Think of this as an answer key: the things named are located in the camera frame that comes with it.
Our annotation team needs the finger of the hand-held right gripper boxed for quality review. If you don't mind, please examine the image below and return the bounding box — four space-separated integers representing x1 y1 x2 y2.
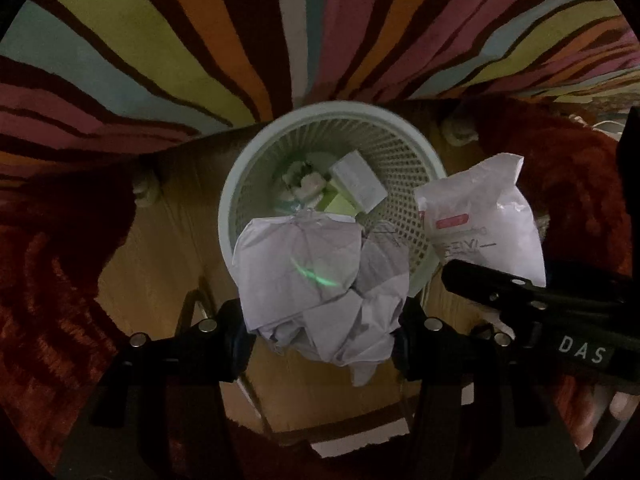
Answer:
441 259 551 312

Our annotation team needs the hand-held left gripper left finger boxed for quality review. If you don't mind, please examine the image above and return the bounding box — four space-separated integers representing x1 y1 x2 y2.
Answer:
55 299 257 480

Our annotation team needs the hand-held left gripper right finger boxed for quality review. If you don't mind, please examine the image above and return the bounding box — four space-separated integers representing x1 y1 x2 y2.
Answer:
391 299 586 480

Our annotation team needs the white paper packet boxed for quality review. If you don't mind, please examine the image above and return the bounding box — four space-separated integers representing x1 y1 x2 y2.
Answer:
414 152 547 288

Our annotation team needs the white paper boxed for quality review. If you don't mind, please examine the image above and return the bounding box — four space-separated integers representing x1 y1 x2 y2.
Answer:
231 210 411 387

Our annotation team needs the white mesh waste basket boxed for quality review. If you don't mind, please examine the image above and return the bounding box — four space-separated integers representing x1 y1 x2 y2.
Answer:
217 101 448 298

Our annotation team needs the white pink-print box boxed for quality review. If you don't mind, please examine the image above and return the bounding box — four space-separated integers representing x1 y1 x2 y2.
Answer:
330 151 389 213

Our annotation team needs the trash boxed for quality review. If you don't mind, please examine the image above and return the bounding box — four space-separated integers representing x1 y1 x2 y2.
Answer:
279 160 327 207

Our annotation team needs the person's right hand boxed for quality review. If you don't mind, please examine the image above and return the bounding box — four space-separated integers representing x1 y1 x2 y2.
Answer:
570 385 640 452

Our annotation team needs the cream bed leg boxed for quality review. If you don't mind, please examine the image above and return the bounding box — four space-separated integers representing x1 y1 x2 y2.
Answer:
442 114 479 147
131 167 164 207

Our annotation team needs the flat green box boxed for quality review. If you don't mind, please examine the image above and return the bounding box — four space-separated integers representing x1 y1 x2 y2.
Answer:
322 192 366 217

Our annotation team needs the red shaggy rug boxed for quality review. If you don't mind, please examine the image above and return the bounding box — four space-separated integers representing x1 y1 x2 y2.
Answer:
0 95 640 480

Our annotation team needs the floral bedspread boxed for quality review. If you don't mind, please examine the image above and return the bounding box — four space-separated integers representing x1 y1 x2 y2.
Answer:
520 67 640 113

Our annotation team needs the white cable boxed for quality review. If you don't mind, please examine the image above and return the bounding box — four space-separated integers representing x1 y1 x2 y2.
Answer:
572 114 628 137

